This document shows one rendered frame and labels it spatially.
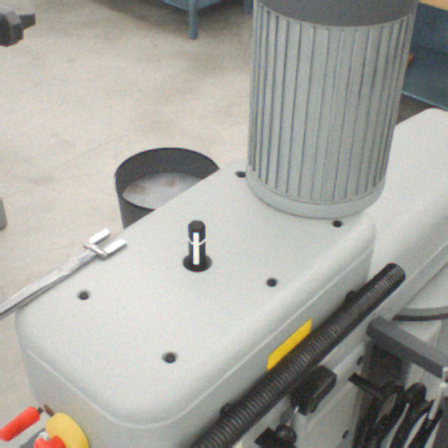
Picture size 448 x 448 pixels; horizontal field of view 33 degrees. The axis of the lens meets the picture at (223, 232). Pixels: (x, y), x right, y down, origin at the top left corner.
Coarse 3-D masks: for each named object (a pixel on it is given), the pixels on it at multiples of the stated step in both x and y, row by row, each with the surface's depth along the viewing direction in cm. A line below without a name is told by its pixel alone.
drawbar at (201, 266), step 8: (192, 224) 91; (200, 224) 91; (192, 232) 90; (200, 232) 90; (192, 240) 91; (200, 240) 91; (192, 248) 92; (200, 248) 92; (192, 256) 93; (200, 256) 93; (192, 264) 94; (200, 264) 93
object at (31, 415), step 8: (32, 408) 98; (40, 408) 99; (16, 416) 98; (24, 416) 97; (32, 416) 98; (40, 416) 99; (8, 424) 97; (16, 424) 97; (24, 424) 97; (32, 424) 98; (0, 432) 96; (8, 432) 96; (16, 432) 96; (8, 440) 96
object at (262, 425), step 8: (344, 344) 114; (336, 352) 113; (328, 360) 112; (288, 400) 106; (272, 408) 103; (280, 408) 105; (264, 416) 102; (272, 416) 104; (256, 424) 101; (264, 424) 103; (256, 432) 102; (240, 440) 99; (248, 440) 101
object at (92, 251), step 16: (96, 240) 96; (80, 256) 94; (96, 256) 94; (48, 272) 91; (64, 272) 91; (32, 288) 89; (48, 288) 90; (0, 304) 87; (16, 304) 87; (0, 320) 86
